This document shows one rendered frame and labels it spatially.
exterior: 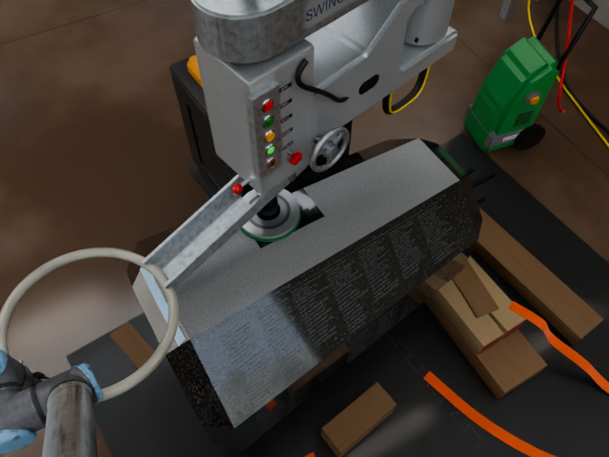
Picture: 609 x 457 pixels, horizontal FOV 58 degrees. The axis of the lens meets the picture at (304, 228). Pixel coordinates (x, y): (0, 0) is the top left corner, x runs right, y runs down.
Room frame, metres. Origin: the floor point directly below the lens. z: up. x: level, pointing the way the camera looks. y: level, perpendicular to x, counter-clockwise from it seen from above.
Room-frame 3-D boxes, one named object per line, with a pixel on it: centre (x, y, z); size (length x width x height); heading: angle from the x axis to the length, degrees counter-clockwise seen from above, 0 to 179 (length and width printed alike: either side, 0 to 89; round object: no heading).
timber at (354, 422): (0.57, -0.23, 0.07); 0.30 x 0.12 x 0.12; 129
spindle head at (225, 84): (1.12, 0.06, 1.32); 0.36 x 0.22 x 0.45; 133
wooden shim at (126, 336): (0.90, 0.76, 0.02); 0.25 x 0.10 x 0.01; 46
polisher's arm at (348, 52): (1.32, -0.17, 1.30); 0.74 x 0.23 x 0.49; 133
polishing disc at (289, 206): (1.07, 0.12, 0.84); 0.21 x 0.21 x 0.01
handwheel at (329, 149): (1.06, -0.05, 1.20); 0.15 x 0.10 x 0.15; 133
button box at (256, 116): (0.94, 0.10, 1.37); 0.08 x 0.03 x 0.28; 133
